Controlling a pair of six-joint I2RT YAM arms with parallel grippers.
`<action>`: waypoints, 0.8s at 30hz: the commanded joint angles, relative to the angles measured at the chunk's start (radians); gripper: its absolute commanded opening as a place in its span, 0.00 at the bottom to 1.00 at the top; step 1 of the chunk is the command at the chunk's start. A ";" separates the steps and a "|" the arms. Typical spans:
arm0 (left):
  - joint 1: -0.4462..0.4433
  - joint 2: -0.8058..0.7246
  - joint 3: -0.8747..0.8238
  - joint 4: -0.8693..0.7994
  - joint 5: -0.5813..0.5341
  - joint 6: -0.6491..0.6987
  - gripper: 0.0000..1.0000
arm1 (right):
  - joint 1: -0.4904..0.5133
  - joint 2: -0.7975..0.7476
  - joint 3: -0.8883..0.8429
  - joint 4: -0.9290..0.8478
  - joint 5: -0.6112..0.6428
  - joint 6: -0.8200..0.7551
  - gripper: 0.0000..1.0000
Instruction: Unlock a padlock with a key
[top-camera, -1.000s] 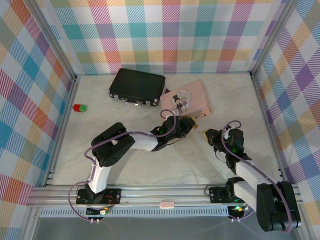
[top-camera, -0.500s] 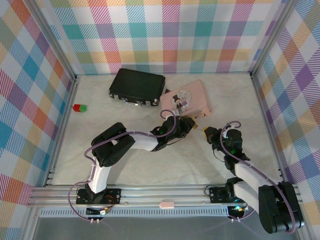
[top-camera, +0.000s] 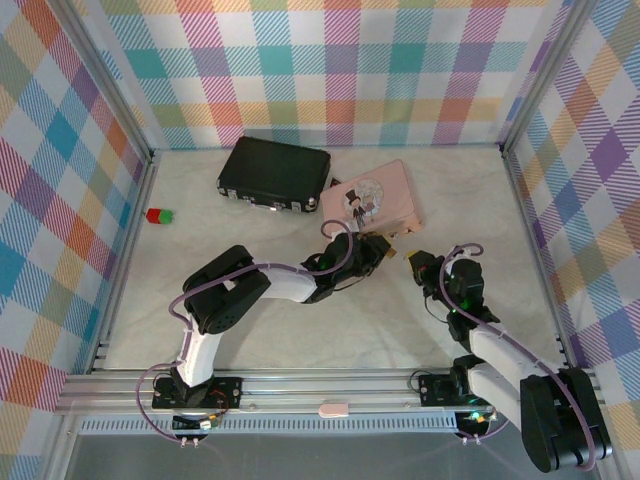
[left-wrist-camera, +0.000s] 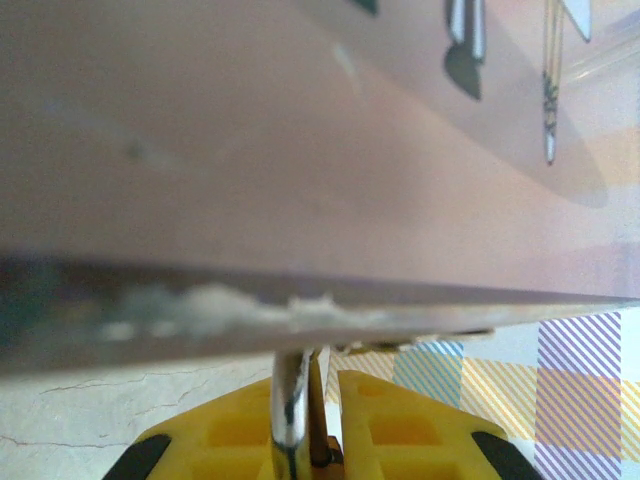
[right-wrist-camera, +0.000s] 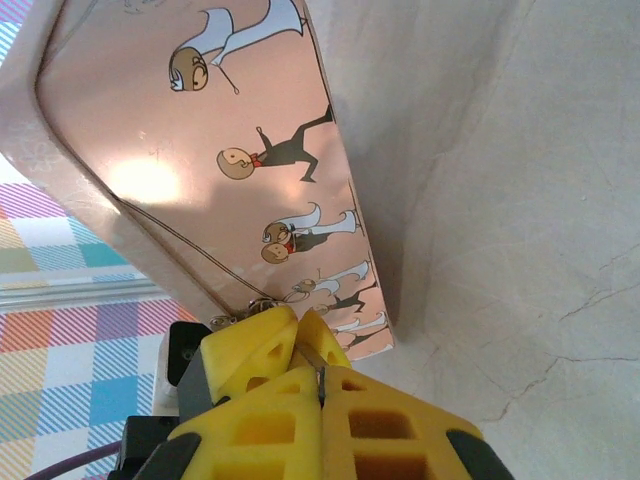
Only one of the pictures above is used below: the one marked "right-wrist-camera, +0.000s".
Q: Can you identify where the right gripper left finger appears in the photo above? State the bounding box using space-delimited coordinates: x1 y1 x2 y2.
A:
133 364 325 480

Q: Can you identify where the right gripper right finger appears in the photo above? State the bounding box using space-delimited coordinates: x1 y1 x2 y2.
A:
322 366 516 480

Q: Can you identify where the silver key bunch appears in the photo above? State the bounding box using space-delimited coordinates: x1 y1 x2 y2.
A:
209 294 286 326

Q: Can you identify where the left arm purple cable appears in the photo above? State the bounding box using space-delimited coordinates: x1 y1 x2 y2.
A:
32 439 124 480

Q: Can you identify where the aluminium frame bar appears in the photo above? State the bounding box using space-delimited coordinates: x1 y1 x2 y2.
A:
0 278 164 307

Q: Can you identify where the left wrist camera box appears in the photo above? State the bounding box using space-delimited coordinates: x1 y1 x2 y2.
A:
153 339 184 407

